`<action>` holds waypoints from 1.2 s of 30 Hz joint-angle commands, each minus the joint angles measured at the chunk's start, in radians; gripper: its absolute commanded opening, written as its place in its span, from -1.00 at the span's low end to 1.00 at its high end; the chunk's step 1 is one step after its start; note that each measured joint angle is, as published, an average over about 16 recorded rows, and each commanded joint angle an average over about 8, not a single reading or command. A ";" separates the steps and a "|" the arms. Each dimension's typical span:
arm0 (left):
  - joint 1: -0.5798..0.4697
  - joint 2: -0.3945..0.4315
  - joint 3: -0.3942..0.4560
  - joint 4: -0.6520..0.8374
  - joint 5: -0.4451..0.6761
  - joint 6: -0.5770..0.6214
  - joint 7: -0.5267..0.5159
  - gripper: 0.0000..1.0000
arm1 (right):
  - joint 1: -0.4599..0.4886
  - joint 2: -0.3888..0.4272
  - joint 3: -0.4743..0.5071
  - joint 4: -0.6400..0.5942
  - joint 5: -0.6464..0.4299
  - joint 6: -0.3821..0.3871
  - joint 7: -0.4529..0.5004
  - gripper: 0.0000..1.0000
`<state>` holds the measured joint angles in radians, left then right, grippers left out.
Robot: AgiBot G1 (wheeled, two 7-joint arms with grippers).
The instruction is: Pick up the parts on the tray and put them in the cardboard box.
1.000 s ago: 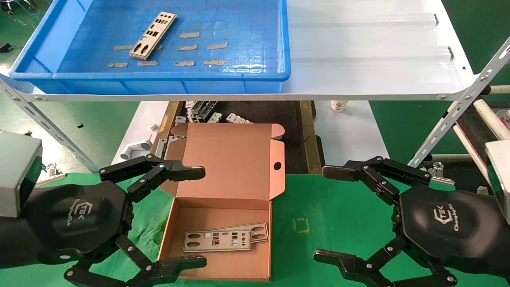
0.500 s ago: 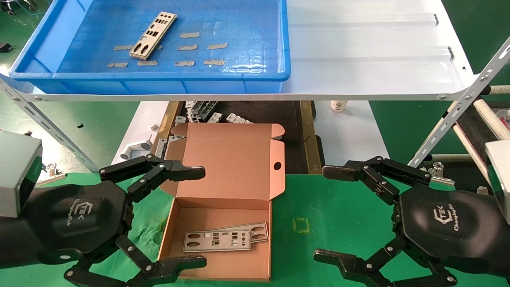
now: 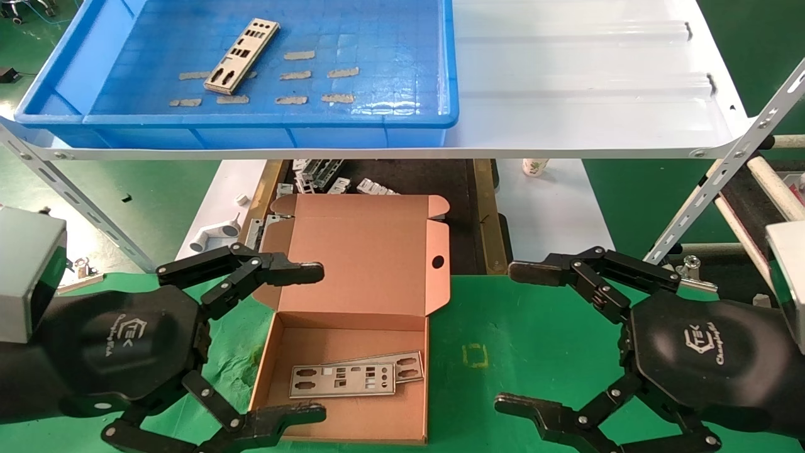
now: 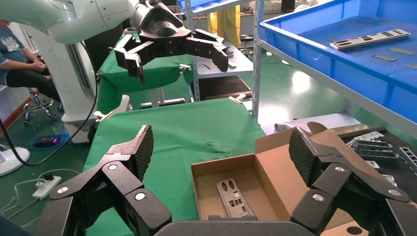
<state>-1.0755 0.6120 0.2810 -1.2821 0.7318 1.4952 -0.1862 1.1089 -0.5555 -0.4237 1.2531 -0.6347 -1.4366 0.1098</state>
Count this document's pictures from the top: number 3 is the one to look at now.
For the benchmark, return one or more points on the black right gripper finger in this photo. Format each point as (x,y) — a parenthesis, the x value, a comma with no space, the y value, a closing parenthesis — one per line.
(541,269)

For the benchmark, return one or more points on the white rack tube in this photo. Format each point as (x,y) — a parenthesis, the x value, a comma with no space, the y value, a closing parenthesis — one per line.
(777,185)
(789,141)

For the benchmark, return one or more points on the black chair caster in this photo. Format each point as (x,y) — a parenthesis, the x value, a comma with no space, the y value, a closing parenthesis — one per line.
(12,16)

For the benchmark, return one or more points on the dark rack panel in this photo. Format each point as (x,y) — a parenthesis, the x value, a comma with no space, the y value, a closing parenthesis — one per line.
(751,207)

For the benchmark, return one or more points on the white pipe fitting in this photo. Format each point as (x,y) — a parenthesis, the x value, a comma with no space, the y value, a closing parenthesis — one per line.
(217,233)

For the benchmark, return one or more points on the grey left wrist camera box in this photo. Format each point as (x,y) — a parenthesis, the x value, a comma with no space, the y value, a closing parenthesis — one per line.
(25,264)

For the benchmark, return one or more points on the grey slotted angle bar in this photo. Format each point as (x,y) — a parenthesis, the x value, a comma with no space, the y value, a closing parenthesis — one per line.
(723,170)
(75,195)

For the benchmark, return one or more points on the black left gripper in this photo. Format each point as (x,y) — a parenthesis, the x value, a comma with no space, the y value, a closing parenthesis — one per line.
(126,340)

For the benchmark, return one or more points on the black power adapter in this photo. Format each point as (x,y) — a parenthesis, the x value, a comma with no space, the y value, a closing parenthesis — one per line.
(7,74)

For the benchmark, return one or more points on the pile of metal plates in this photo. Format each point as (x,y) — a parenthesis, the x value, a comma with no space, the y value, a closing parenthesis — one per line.
(321,173)

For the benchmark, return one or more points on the grey tape patch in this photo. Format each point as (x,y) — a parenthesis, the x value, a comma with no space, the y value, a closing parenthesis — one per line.
(299,55)

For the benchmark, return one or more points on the grey rack tube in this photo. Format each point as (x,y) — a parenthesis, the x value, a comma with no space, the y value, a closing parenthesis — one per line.
(723,249)

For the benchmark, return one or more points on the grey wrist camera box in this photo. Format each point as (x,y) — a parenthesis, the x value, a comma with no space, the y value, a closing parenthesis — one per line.
(789,270)
(25,264)

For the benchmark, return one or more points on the white shelf board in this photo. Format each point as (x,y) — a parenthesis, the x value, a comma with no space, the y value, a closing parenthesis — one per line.
(566,94)

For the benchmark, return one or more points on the silver metal shield plate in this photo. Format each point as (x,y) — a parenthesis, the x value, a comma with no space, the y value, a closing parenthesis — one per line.
(410,367)
(343,381)
(242,55)

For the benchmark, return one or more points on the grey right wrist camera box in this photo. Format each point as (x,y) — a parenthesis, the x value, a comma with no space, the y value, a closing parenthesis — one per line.
(789,270)

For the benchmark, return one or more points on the white paper cup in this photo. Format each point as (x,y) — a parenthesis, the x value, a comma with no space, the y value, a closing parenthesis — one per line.
(534,167)

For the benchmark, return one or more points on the blue plastic tray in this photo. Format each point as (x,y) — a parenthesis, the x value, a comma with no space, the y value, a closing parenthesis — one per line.
(377,38)

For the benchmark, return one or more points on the silver binder clip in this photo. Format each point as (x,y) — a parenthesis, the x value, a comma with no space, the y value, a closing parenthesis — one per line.
(85,270)
(692,274)

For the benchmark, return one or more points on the long silver metal plate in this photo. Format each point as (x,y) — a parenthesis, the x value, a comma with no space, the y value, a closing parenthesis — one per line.
(253,234)

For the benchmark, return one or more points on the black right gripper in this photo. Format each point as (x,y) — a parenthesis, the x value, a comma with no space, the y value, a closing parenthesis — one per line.
(710,352)

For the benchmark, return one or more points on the brown cardboard box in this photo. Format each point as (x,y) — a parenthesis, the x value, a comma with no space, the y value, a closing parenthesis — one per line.
(365,251)

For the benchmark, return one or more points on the silver metal bracket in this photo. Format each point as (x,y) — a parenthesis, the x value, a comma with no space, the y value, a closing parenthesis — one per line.
(374,187)
(339,185)
(285,190)

